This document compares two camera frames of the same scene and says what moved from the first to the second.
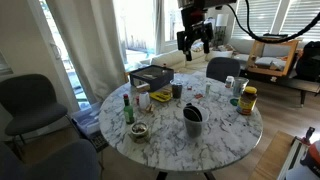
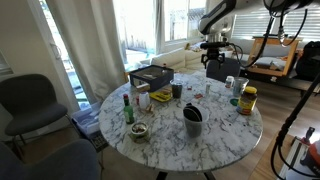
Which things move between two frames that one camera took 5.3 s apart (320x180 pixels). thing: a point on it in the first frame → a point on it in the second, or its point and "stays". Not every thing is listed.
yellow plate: [160, 96] stays
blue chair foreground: [69, 160] stays
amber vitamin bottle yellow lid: [247, 100] stays
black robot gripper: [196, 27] → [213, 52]
